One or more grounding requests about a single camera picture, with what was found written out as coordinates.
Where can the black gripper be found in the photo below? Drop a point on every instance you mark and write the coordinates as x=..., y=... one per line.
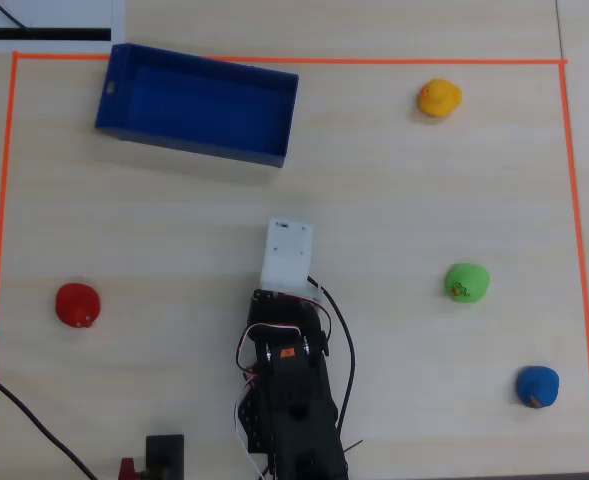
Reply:
x=268, y=306

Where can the red rubber duck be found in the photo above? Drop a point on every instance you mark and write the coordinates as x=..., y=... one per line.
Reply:
x=77, y=305

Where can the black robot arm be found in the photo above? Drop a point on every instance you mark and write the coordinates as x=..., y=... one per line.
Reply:
x=299, y=415

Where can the green rubber duck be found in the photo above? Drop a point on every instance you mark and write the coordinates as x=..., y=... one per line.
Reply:
x=467, y=282

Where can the blue plastic box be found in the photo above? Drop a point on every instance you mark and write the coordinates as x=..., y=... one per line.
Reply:
x=209, y=110

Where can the blue rubber duck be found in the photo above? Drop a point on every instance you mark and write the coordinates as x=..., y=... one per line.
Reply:
x=537, y=386

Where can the yellow rubber duck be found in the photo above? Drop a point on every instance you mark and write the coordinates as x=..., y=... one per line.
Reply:
x=439, y=97

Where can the black table clamp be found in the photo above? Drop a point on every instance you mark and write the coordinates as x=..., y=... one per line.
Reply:
x=165, y=455

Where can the long orange tape strip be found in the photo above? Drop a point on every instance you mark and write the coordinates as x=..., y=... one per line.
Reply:
x=399, y=61

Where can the white camera housing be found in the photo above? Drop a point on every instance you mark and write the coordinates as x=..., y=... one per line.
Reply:
x=288, y=255

